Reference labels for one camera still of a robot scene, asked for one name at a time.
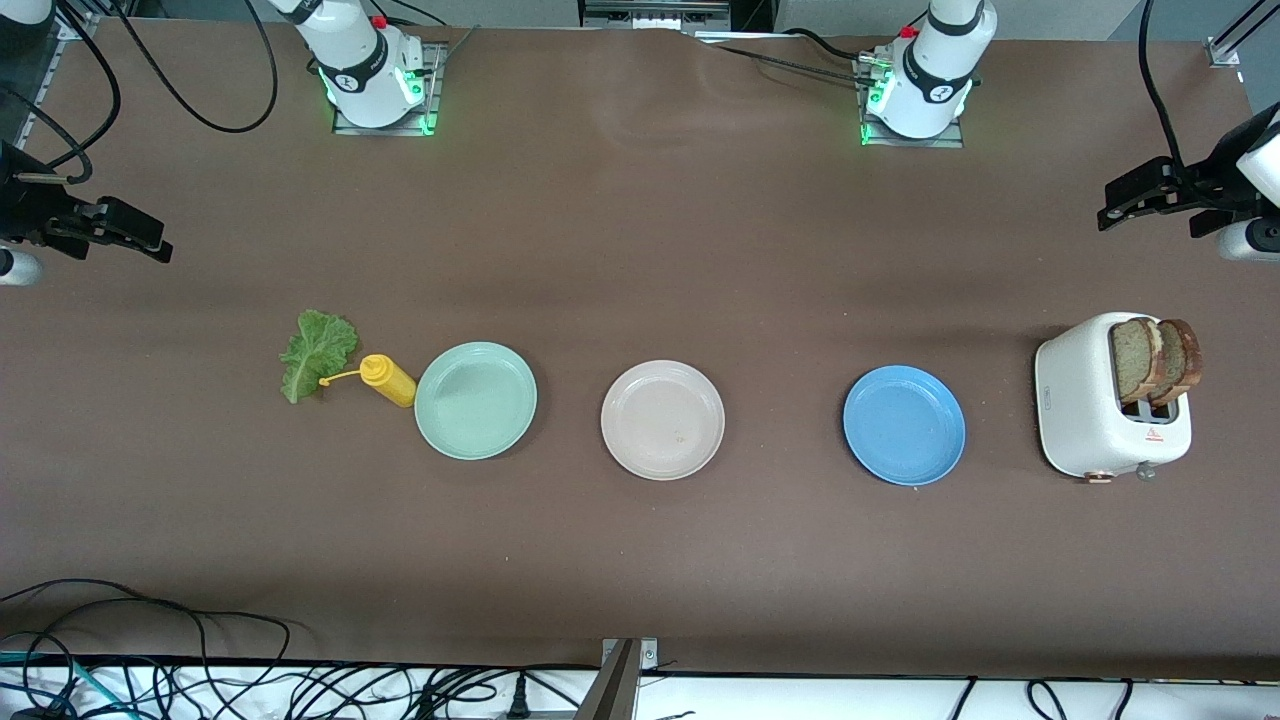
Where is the brown bread slice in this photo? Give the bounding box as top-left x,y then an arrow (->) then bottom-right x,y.
1150,319 -> 1204,407
1109,317 -> 1166,405

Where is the green lettuce leaf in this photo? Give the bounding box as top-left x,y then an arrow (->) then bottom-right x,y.
279,309 -> 360,405

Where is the yellow mustard squeeze bottle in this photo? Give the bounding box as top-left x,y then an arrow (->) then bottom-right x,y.
318,354 -> 417,409

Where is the blue plate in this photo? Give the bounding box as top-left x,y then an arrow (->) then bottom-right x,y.
842,364 -> 967,487

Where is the mint green plate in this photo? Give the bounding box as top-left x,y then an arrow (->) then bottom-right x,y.
414,341 -> 538,461

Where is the beige plate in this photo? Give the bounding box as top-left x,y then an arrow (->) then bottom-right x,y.
600,360 -> 726,482

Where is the white toaster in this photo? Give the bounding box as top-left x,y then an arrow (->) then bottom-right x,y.
1034,312 -> 1193,484

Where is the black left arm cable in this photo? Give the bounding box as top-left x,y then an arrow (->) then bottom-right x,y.
1135,0 -> 1193,169

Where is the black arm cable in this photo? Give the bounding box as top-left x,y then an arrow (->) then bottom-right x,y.
0,0 -> 281,186
1135,0 -> 1193,169

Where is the aluminium frame rail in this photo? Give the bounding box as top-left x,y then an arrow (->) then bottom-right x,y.
1205,0 -> 1280,69
18,0 -> 101,151

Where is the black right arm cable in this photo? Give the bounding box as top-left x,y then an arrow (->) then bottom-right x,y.
0,0 -> 281,186

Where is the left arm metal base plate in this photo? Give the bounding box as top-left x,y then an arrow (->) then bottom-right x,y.
856,55 -> 966,149

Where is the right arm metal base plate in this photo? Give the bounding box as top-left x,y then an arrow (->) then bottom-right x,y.
332,40 -> 443,138

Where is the black base cable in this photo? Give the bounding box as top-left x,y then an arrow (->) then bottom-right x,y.
690,28 -> 881,86

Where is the teal floor cable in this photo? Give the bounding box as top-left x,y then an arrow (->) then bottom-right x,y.
0,650 -> 131,720

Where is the aluminium profile bracket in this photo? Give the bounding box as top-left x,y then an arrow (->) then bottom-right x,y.
575,637 -> 661,720

